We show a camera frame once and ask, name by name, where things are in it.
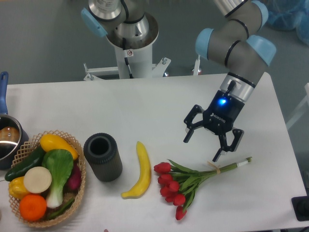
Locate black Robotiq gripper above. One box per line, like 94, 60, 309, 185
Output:
183, 89, 246, 162

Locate red tulip bouquet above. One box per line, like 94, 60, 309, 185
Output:
154, 157, 252, 220

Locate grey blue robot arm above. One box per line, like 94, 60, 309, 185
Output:
81, 0, 276, 161

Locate yellow plastic banana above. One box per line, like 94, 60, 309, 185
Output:
121, 141, 152, 199

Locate black device at edge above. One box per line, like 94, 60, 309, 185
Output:
291, 196, 309, 221

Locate dark grey ribbed vase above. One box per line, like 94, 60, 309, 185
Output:
83, 132, 123, 182

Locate blue plastic bag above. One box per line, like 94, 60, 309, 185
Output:
264, 0, 309, 45

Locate purple sweet potato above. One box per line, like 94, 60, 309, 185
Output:
67, 163, 82, 191

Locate green bok choy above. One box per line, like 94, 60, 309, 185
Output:
42, 149, 73, 208

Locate yellow squash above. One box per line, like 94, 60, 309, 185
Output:
40, 134, 79, 160

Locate dark green cucumber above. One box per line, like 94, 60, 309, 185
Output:
4, 145, 45, 182

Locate green chili pepper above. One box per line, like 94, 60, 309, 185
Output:
44, 198, 75, 221

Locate white round radish slice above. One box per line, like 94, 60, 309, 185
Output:
23, 166, 52, 194

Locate orange fruit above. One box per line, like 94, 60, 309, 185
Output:
19, 194, 47, 221

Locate yellow bell pepper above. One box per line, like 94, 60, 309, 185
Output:
9, 176, 30, 200

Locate white frame at right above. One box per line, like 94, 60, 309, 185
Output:
286, 83, 309, 130

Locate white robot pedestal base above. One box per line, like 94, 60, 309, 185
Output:
81, 9, 171, 81

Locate black cable on pedestal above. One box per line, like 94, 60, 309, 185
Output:
121, 37, 134, 79

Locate blue handled saucepan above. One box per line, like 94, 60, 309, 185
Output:
0, 72, 28, 170

